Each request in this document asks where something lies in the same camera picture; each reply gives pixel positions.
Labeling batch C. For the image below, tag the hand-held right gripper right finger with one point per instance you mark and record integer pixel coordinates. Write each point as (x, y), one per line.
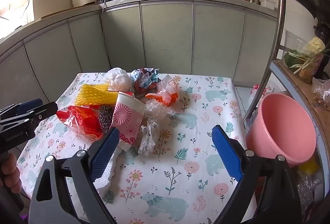
(226, 154)

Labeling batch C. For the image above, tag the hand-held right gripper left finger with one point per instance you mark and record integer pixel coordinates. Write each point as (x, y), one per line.
(105, 151)

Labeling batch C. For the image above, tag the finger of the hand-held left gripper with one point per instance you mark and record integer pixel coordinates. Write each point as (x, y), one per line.
(43, 109)
(28, 105)

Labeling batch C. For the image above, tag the white foam net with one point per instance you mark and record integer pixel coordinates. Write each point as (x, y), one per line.
(105, 177)

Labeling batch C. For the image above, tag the silver scouring pad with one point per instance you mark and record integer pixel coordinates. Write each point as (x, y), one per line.
(104, 115)

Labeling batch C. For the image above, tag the pink patterned paper cup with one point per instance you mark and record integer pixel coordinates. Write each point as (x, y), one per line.
(126, 120)

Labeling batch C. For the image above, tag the red and white box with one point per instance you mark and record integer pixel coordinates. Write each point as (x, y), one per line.
(82, 120)

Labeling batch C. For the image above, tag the clear plastic wrap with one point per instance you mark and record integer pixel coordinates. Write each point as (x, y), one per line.
(150, 133)

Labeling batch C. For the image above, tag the yellow foam fruit net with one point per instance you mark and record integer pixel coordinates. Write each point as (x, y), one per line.
(92, 95)

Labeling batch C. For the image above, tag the pink plastic basin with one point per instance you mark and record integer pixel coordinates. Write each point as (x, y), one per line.
(281, 131)

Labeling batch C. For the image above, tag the printed paper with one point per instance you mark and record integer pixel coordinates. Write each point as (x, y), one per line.
(144, 79)

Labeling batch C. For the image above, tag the orange plastic bag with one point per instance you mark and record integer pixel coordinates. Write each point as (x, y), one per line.
(167, 92)

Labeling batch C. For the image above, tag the person's left hand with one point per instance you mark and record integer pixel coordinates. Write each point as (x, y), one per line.
(10, 175)

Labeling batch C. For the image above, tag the red and white plastic bag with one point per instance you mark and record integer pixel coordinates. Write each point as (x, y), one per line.
(257, 90)

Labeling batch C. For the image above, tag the yellow plastic container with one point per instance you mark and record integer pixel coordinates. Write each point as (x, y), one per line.
(308, 169)

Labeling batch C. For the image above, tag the clear plastic bag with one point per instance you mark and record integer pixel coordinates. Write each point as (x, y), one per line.
(321, 92)

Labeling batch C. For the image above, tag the clear plastic container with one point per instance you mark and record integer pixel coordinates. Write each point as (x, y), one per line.
(291, 41)

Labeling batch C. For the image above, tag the grey kitchen cabinet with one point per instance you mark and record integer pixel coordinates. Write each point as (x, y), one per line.
(167, 33)

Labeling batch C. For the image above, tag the metal storage rack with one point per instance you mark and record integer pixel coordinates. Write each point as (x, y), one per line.
(280, 7)

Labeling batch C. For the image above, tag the white plastic container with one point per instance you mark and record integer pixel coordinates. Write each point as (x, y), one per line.
(266, 2)

